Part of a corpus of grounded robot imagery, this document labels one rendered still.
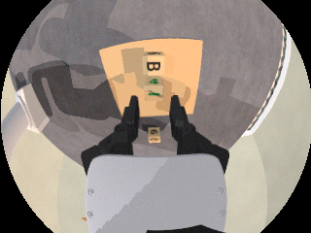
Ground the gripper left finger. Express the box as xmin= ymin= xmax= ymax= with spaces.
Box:
xmin=81 ymin=95 xmax=140 ymax=175

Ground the orange flat mat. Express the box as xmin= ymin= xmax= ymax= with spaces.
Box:
xmin=99 ymin=38 xmax=202 ymax=117

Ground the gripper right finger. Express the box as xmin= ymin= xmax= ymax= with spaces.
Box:
xmin=169 ymin=95 xmax=229 ymax=174

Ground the tan block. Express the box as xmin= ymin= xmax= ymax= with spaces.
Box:
xmin=144 ymin=78 xmax=163 ymax=101
xmin=142 ymin=51 xmax=165 ymax=76
xmin=148 ymin=127 xmax=160 ymax=143

